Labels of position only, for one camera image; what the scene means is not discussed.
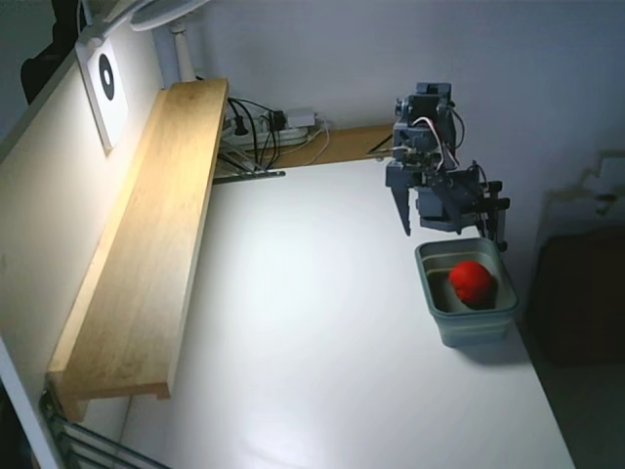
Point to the blue-grey gripper body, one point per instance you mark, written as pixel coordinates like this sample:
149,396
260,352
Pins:
401,188

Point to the blue-grey gripper finger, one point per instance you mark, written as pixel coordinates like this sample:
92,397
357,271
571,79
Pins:
405,210
456,217

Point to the red ball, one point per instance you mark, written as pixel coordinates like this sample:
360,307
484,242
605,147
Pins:
471,283

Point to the blue-grey robot arm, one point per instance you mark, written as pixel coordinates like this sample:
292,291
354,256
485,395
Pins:
429,100

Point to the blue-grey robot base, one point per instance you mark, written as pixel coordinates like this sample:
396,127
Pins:
432,210

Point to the grey plastic container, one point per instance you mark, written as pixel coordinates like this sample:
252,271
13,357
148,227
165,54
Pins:
469,332

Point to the black table clamp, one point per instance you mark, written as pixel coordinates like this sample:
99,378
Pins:
495,210

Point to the short wooden plank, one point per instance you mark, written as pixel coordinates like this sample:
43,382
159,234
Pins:
351,144

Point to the white power adapter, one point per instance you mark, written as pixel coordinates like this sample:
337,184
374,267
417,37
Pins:
300,116

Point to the black power plug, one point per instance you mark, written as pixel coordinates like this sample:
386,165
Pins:
277,119

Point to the white desk lamp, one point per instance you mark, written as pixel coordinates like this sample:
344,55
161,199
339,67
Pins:
183,54

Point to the long wooden shelf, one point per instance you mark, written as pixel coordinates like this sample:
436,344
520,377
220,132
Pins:
146,244

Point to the white wall conduit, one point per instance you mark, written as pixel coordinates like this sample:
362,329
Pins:
605,166

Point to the metal shelf frame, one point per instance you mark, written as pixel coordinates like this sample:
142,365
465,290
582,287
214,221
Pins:
97,442

